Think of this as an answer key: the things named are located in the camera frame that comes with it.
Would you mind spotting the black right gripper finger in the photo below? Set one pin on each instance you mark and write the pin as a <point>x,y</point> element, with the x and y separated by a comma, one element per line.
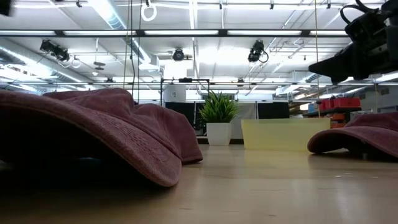
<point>345,67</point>

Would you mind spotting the maroon terry cloth hat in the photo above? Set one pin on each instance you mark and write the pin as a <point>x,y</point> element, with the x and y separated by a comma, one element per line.
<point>124,133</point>
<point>367,133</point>

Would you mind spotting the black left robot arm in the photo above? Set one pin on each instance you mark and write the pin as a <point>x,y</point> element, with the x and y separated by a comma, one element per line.
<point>4,6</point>

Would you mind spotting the red storage boxes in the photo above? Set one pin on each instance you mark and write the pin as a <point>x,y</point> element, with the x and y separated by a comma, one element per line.
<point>342,102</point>

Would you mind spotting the orange storage bin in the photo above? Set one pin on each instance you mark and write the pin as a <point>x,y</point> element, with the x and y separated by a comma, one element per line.
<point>338,119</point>

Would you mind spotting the black partition panel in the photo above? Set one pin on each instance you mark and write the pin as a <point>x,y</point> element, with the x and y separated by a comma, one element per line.
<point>273,110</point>
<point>183,112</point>

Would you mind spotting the translucent yellow plastic bin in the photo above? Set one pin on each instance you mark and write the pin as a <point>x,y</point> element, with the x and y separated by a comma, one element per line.
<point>280,133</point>

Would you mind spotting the grey hanging cloth panel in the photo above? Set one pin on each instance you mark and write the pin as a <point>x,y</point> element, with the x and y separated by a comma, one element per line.
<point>247,110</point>

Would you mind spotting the green artificial plant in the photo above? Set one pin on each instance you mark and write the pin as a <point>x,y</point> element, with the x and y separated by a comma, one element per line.
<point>218,109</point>

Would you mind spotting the white square plant pot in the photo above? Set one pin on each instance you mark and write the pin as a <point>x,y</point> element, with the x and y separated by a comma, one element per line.
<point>219,133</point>

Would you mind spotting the black overhead light bar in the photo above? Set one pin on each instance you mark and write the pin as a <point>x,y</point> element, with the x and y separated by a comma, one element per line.
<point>186,32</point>

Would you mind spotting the dark wall shelf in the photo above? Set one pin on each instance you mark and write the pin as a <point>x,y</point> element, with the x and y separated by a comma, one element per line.
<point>332,111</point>

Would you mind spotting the black ceiling camera with loop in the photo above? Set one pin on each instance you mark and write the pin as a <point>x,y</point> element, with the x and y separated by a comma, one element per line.
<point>256,51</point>

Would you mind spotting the black metal frame stand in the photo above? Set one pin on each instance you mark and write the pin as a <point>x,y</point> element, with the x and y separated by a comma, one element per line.
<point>185,80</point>

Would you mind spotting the round black ceiling camera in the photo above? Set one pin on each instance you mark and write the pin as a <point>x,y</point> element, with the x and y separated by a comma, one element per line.
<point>178,55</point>

